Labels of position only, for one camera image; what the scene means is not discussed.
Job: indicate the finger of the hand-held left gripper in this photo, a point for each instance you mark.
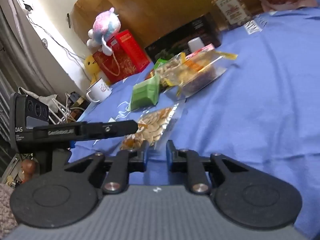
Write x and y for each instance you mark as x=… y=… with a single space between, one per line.
x=110 y=129

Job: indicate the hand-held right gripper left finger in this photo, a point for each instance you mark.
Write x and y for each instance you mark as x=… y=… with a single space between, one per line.
x=145 y=153

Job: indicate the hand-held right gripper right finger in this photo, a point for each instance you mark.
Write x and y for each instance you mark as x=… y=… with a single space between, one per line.
x=170 y=153

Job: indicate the clear nut packet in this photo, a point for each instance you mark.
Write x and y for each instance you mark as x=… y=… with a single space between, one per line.
x=156 y=121

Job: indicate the white enamel mug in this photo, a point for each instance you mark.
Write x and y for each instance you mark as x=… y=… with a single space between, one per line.
x=100 y=91

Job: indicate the matte green snack packet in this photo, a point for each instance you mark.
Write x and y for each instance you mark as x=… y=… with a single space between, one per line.
x=143 y=95

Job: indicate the grey curtain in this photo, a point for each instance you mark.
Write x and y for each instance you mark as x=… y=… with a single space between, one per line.
x=15 y=62

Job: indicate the red gift bag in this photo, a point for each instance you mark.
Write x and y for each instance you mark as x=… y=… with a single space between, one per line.
x=112 y=65

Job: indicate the yellow plush toy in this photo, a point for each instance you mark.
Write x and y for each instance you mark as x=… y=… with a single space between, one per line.
x=90 y=65

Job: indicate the clear peanut snack bag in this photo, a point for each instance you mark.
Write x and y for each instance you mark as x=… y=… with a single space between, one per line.
x=170 y=70

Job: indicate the clear cake snack packet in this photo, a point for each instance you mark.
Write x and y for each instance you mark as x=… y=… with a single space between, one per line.
x=200 y=75

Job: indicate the red box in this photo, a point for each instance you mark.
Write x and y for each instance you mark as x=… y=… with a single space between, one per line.
x=131 y=47

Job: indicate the fuzzy pinkish cloth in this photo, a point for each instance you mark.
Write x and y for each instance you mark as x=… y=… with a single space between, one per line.
x=6 y=210

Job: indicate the blue printed cloth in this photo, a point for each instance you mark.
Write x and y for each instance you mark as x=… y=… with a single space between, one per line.
x=250 y=92

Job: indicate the pink and blue plush toy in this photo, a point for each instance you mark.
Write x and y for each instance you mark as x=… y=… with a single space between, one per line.
x=105 y=26

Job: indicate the pink snack packet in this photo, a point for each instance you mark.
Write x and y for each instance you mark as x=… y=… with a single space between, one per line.
x=202 y=50

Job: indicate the small white cup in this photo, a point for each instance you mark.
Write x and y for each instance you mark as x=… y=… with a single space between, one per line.
x=196 y=44

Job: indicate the black printed box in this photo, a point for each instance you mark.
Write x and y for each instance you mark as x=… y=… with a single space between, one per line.
x=175 y=35

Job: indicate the large cardboard box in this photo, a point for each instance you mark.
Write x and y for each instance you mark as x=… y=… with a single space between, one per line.
x=150 y=5

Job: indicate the small white sachet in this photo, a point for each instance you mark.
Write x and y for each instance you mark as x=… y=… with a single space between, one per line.
x=256 y=24

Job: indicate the nut jar with yellow lid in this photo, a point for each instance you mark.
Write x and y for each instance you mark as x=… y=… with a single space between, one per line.
x=230 y=7

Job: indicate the round wall socket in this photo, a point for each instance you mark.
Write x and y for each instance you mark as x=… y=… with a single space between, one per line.
x=44 y=42

